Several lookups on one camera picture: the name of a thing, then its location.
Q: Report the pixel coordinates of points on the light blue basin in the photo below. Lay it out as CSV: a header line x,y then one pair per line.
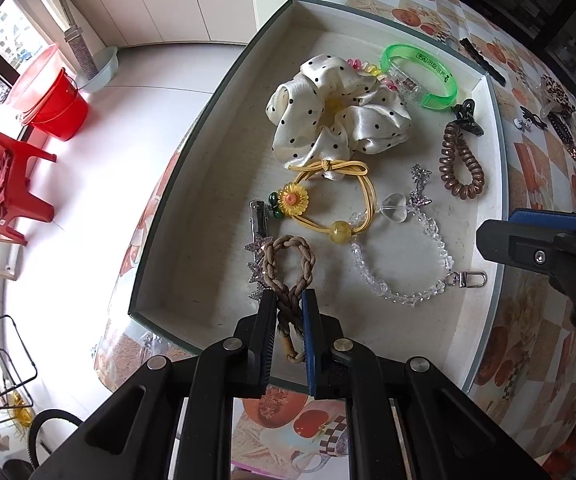
x,y
100,70

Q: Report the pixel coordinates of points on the clear hair claw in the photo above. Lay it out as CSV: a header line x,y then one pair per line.
x,y
548,110

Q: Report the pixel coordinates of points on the silver star hair clip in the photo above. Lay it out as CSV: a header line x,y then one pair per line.
x,y
255,215

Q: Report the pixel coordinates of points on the white cabinet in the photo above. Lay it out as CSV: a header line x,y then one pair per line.
x,y
143,0

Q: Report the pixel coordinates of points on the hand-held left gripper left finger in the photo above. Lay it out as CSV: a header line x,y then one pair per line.
x,y
267,345

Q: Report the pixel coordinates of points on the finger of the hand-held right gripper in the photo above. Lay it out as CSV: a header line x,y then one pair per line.
x,y
543,217
508,242

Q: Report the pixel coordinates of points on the red plastic bucket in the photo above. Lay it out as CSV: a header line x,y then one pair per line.
x,y
60,110

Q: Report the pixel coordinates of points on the grey textured post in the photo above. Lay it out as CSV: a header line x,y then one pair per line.
x,y
80,55

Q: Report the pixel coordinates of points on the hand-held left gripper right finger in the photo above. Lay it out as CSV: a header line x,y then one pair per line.
x,y
312,345

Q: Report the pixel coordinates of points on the small black bow clip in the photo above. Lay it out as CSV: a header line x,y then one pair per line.
x,y
528,120

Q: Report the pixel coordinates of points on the leopard print hair claw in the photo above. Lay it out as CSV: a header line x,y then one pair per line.
x,y
555,90

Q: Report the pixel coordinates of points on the printed checkered tablecloth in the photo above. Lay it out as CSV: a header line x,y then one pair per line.
x,y
533,360

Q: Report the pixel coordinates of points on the long black hair clip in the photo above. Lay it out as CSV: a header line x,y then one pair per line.
x,y
483,62

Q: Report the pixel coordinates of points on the cream polka dot scrunchie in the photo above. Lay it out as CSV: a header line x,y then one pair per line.
x,y
313,105

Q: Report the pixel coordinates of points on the white box with green rim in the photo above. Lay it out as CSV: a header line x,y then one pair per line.
x,y
228,210

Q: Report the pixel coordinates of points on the small clear bead charm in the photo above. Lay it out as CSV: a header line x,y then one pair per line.
x,y
150,344

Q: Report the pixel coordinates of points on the red plastic chair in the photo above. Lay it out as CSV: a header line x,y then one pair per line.
x,y
8,185

